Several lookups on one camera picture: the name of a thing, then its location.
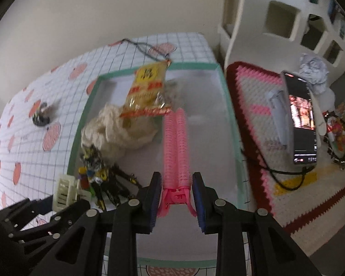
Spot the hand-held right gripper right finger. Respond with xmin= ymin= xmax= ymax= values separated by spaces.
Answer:
xmin=192 ymin=172 xmax=324 ymax=276

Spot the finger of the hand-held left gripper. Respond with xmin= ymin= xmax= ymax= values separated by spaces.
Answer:
xmin=9 ymin=200 xmax=91 ymax=245
xmin=0 ymin=196 xmax=55 ymax=230

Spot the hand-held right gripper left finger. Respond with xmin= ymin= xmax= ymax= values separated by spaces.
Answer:
xmin=29 ymin=172 xmax=163 ymax=276

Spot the teal-rimmed white box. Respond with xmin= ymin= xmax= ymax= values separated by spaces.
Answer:
xmin=67 ymin=62 xmax=250 ymax=268

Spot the pink hair roller clip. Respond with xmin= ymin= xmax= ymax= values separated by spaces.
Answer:
xmin=157 ymin=108 xmax=197 ymax=217

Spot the yellow red snack packet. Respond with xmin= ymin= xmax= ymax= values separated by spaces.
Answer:
xmin=119 ymin=59 xmax=173 ymax=118

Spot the cream fluffy scrunchie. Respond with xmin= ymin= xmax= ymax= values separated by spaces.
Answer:
xmin=161 ymin=80 xmax=181 ymax=107
xmin=81 ymin=103 xmax=160 ymax=158

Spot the small dark toy figure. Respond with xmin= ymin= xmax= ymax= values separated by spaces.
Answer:
xmin=32 ymin=101 xmax=56 ymax=126

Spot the pink red crocheted mat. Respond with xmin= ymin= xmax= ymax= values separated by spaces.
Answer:
xmin=224 ymin=61 xmax=345 ymax=261

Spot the grey phone stand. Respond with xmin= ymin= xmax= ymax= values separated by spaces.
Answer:
xmin=266 ymin=89 xmax=291 ymax=147

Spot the smartphone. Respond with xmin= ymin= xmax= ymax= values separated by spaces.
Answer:
xmin=281 ymin=69 xmax=318 ymax=166

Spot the pile of colourful toys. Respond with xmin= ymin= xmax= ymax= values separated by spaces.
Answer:
xmin=322 ymin=99 xmax=345 ymax=164

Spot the white shelf unit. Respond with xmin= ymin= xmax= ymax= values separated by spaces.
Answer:
xmin=217 ymin=0 xmax=345 ymax=81

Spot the crumpled white paper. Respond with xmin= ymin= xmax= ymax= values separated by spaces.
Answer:
xmin=298 ymin=53 xmax=330 ymax=94

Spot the black phone charging cable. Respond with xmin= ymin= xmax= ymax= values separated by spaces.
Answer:
xmin=241 ymin=149 xmax=315 ymax=192

